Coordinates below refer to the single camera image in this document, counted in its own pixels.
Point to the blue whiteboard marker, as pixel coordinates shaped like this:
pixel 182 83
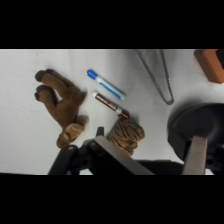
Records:
pixel 106 84

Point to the orange block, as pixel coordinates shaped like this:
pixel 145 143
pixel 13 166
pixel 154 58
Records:
pixel 210 64

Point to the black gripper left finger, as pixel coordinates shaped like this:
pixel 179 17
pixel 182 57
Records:
pixel 123 156

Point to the brown whiteboard marker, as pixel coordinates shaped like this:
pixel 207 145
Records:
pixel 108 104

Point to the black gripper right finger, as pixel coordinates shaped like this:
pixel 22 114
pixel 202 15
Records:
pixel 196 156

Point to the brown plush animal toy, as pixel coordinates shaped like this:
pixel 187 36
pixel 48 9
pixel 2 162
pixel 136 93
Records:
pixel 64 106

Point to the black round object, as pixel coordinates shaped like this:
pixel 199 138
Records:
pixel 200 119

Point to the striped brown plush toy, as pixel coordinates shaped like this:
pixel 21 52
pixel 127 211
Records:
pixel 127 136

